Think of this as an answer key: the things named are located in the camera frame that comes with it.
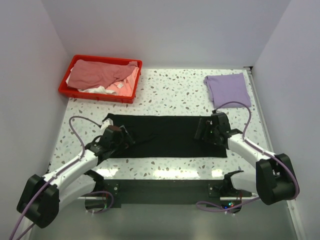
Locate black t shirt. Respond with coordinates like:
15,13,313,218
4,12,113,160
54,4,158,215
104,113,227,158

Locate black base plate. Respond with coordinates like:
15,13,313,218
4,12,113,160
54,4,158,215
85,179,252,211

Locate red plastic bin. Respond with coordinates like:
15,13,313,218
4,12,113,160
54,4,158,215
58,54,143,104

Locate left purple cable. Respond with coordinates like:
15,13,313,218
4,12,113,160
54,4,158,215
8,116,116,240

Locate light pink t shirt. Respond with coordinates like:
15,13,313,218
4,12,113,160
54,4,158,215
105,67,139,97

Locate folded lavender t shirt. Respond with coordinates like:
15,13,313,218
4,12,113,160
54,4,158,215
203,73,252,108

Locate purple cable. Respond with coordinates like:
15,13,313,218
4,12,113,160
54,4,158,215
8,116,116,240
195,100,300,213

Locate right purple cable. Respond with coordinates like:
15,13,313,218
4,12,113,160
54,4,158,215
195,100,300,213

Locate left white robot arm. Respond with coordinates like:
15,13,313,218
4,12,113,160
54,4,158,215
16,125,135,229

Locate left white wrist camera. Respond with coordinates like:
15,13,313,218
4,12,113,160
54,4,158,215
100,118,114,130

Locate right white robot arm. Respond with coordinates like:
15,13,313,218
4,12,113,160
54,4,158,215
194,112,300,205

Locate dusty pink t shirt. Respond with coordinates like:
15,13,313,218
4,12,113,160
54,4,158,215
67,59,138,90

